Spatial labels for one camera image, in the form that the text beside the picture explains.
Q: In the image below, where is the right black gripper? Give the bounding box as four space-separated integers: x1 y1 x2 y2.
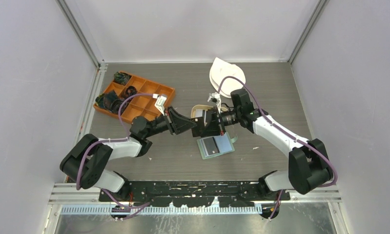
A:
201 106 241 137

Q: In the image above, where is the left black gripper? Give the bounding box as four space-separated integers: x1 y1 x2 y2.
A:
144 106 197 138

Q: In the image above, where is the green card holder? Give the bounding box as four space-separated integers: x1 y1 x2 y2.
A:
197 132 238 160

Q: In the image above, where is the black card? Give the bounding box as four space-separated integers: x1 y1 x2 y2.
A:
203 137 220 156

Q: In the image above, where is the grey card pocket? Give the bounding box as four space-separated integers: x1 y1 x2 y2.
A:
194 109 208 128

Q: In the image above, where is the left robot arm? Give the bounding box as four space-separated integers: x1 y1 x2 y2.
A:
60 107 197 201

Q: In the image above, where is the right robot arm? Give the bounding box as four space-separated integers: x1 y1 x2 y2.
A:
192 89 337 200

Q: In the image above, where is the beige oval card tray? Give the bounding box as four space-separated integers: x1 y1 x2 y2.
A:
190 105 216 125

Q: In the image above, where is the orange compartment tray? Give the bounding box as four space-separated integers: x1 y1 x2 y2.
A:
93 71 175 123

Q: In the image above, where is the dark rolled sock middle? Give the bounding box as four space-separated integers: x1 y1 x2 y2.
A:
121 86 137 99

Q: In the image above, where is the dark rolled sock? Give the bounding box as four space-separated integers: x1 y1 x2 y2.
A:
113 71 132 86
121 86 137 99

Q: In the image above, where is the white folded cloth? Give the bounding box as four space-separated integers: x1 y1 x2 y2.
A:
209 57 246 98

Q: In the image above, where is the dark rolled socks large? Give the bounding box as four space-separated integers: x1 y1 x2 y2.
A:
95 90 128 114

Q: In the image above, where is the dark rolled sock top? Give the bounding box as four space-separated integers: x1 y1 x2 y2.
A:
113 71 132 86

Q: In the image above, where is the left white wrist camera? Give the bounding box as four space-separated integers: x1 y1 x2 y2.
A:
152 94 167 115

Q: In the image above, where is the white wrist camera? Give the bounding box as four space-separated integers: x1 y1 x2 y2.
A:
152 94 167 115
207 92 222 110

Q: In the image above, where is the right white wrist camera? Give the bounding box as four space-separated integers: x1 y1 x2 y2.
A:
207 92 222 110

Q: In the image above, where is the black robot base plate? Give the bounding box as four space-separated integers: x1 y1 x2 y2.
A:
99 180 290 208

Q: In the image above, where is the perforated metal rail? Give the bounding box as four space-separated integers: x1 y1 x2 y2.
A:
61 204 262 215

